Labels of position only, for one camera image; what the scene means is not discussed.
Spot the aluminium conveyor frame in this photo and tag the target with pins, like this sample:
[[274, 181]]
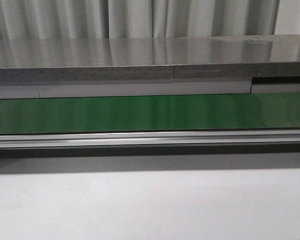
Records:
[[153, 143]]

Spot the white curtain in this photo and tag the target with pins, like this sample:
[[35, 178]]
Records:
[[104, 19]]

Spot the green conveyor belt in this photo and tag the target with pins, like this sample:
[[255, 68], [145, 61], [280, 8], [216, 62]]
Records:
[[149, 113]]

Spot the grey stone counter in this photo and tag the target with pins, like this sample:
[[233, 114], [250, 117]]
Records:
[[73, 68]]

